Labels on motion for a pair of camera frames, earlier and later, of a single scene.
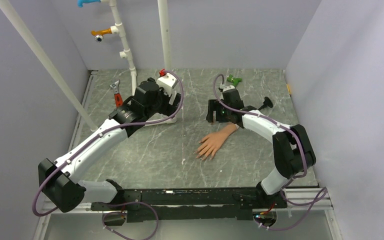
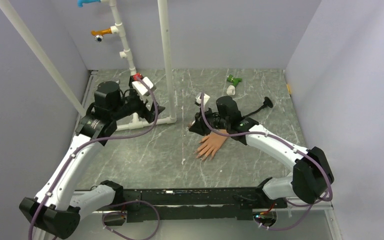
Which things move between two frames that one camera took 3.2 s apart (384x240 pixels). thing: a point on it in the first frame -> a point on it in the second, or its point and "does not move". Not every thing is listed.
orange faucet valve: x=99 y=34 does not move
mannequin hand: x=214 y=141 does not move
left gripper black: x=168 y=109 -> x=144 y=113
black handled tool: x=267 y=102 does not move
